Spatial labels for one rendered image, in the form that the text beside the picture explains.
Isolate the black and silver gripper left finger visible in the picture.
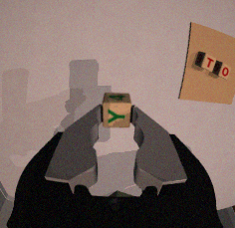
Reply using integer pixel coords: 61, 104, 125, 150
7, 105, 103, 228

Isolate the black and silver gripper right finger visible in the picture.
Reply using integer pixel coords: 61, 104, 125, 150
130, 105, 223, 228

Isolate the tan flat mat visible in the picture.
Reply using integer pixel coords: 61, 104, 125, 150
179, 22, 235, 105

